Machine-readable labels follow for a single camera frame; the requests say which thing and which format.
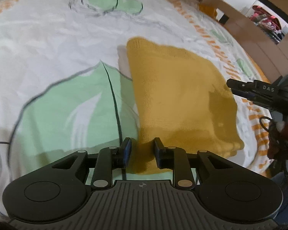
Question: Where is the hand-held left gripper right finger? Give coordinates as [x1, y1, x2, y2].
[154, 137, 231, 190]

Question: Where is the mustard yellow knitted garment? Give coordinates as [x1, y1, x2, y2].
[126, 36, 245, 175]

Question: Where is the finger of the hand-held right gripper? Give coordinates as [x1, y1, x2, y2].
[232, 89, 261, 104]
[226, 78, 256, 93]

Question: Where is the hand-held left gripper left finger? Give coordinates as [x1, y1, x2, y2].
[51, 137, 133, 190]

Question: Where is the white leaf-print duvet cover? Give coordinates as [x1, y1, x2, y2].
[0, 0, 273, 222]

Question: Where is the black cable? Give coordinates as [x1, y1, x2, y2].
[260, 116, 274, 133]

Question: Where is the pile of colourful clothes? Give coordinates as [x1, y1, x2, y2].
[250, 4, 288, 44]

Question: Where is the beige wooden bed end panel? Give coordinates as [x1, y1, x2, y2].
[199, 0, 288, 88]

